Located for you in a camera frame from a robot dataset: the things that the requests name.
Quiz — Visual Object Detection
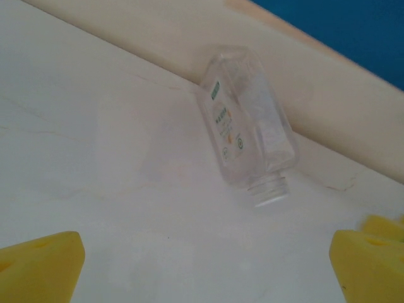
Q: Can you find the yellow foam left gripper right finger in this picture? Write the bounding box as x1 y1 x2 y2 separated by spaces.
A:
329 213 404 303

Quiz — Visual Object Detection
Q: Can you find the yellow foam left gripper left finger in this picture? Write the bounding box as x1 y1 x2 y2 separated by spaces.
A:
0 231 85 303

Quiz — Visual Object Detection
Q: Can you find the square clear bottle white label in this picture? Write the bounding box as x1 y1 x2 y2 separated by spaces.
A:
196 45 300 209

